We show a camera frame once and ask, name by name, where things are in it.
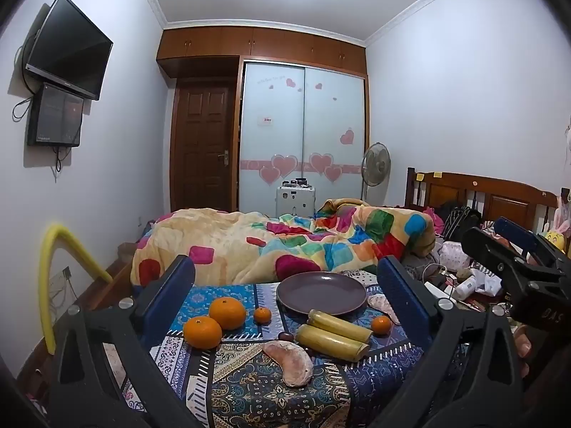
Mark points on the large orange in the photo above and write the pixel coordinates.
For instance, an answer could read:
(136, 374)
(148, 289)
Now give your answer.
(227, 313)
(203, 332)

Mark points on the wooden overhead cabinet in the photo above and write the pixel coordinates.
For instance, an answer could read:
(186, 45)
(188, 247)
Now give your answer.
(258, 42)

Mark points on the pink pomelo slice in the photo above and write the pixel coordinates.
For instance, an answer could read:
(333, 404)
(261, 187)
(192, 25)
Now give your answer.
(290, 363)
(381, 305)

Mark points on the black wall television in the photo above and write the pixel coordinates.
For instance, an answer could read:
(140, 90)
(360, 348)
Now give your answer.
(67, 49)

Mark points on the white box appliance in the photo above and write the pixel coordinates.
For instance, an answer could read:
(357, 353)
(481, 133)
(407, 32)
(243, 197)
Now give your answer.
(294, 200)

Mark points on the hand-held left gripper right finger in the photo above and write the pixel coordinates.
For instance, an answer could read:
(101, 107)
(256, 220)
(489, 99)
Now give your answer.
(397, 296)

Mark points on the blue patterned cloth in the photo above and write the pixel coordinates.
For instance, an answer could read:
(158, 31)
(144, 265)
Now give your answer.
(250, 392)

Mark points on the brown wooden door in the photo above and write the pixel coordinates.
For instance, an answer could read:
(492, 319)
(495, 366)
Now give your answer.
(200, 142)

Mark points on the small orange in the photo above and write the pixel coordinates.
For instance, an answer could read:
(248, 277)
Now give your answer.
(262, 315)
(381, 324)

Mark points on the frosted sliding wardrobe door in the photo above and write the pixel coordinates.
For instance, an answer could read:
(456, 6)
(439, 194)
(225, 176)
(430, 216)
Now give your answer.
(272, 133)
(334, 133)

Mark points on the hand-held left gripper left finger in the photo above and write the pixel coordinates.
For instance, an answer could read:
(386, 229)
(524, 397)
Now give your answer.
(178, 296)

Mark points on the white plastic bottle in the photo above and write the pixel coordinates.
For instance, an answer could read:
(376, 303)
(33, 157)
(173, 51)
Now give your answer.
(466, 286)

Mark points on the brown round plate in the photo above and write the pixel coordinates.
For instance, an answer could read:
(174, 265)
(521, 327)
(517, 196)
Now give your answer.
(321, 294)

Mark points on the person's right hand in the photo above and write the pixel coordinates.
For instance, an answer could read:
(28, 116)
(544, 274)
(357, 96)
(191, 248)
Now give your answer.
(521, 347)

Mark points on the yellow plush toy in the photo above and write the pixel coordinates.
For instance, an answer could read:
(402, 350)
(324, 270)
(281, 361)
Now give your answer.
(555, 236)

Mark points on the pink spotted cloth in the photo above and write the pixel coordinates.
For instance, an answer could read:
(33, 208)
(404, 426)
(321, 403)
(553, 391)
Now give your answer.
(453, 256)

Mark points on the black backpack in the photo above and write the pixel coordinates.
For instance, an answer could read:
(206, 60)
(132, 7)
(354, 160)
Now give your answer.
(461, 223)

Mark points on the standing electric fan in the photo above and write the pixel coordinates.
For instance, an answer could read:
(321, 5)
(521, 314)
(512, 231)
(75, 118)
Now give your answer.
(377, 162)

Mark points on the wooden bed headboard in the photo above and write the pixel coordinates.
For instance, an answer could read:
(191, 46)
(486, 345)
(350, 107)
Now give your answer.
(450, 191)

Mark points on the small black wall monitor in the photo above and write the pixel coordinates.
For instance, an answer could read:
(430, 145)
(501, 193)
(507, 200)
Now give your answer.
(53, 116)

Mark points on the cluster of small dark jars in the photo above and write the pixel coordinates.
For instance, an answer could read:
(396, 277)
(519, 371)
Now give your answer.
(296, 183)

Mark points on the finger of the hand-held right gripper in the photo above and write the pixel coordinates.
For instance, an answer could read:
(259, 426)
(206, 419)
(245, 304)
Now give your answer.
(490, 252)
(517, 232)

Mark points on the white power strip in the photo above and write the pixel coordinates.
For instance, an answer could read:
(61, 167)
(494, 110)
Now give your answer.
(439, 290)

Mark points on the colourful patchwork blanket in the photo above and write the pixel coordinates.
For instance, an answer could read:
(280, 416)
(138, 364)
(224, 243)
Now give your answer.
(232, 240)

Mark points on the yellow foam tube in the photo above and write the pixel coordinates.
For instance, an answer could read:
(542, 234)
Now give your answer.
(47, 276)

